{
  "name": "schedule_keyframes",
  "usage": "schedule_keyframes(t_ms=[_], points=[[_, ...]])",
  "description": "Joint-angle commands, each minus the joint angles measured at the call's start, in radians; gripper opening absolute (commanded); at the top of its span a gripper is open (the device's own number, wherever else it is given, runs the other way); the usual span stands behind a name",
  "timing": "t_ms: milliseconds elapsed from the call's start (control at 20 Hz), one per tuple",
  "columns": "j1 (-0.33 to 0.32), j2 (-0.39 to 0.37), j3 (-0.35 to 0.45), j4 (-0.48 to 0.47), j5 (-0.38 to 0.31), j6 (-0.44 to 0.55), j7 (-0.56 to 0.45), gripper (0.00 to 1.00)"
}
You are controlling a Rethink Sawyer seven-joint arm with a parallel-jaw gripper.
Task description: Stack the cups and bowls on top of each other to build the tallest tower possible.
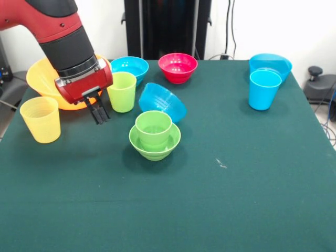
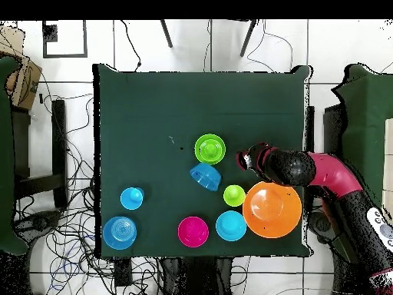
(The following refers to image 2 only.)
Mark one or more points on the dark green tablecloth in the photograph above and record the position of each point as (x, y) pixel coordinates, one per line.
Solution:
(199, 107)

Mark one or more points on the brown cardboard box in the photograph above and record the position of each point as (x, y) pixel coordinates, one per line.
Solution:
(26, 83)

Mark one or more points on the black tripod leg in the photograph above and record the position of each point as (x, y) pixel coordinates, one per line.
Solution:
(166, 35)
(248, 38)

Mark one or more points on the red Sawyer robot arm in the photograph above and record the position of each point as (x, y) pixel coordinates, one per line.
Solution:
(331, 175)

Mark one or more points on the black bench frame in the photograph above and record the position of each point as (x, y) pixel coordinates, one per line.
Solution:
(59, 138)

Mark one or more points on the green cloth side table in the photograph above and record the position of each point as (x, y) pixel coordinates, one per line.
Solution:
(368, 107)
(4, 153)

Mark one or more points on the black knobbed floor stand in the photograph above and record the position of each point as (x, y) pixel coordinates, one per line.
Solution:
(41, 222)

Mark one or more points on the pale cardboard box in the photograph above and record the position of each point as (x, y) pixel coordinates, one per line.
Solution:
(10, 43)

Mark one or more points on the pink plastic bowl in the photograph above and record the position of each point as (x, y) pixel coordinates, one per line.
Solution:
(193, 232)

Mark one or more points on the grey floor stand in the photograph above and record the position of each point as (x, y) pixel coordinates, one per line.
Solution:
(319, 227)

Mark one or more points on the black power adapter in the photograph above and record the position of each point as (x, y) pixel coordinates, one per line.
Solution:
(122, 273)

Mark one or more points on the blue plastic bowl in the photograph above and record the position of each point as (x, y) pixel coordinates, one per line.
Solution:
(119, 233)
(204, 176)

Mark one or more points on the green plastic bowl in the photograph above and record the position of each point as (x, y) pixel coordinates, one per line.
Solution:
(199, 158)

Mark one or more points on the black equipment cabinet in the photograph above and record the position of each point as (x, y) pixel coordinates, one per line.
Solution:
(333, 129)

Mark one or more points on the white box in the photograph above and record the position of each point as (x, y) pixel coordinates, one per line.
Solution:
(389, 153)

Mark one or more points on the cyan plastic bowl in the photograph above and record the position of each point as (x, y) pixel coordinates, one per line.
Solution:
(230, 227)

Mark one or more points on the blue plastic cup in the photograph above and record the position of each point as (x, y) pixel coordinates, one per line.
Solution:
(130, 199)

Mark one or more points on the large orange plastic bowl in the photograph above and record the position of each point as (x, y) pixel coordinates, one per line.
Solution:
(276, 221)

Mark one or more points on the light green plastic cup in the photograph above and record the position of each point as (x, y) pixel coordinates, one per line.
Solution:
(235, 198)

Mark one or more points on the black floor frame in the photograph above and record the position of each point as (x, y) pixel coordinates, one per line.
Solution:
(64, 55)

